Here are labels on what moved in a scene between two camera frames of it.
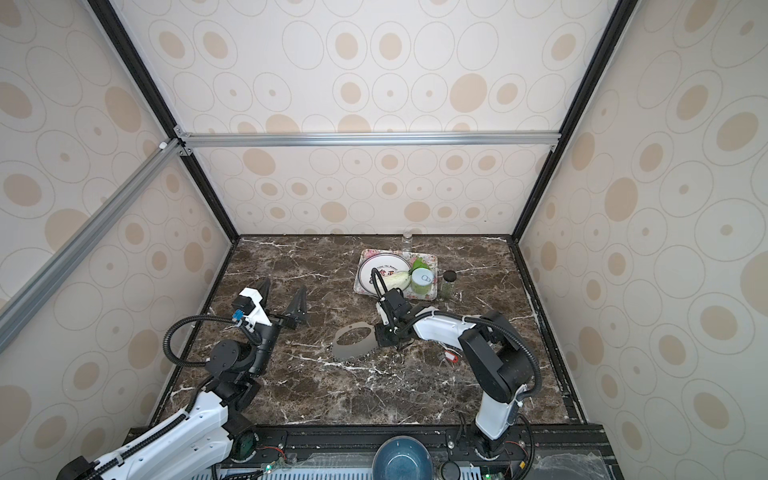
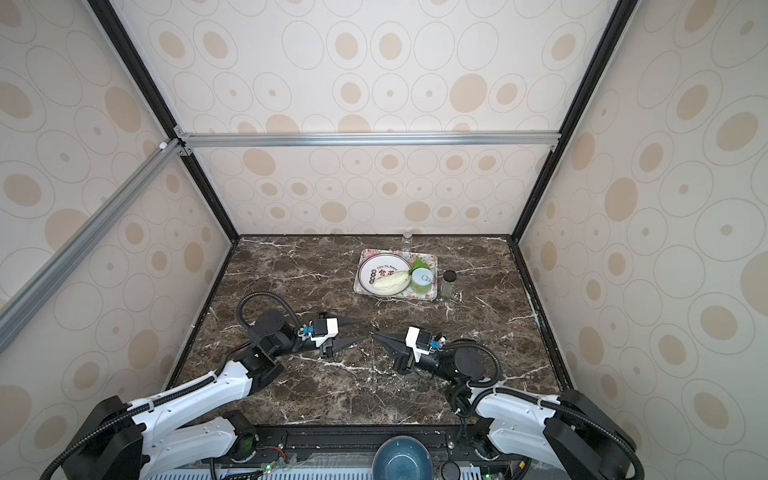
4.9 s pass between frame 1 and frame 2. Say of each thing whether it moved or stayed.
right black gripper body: moved
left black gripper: moved
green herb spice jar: stayed
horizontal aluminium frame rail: stayed
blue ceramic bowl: stayed
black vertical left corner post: stayed
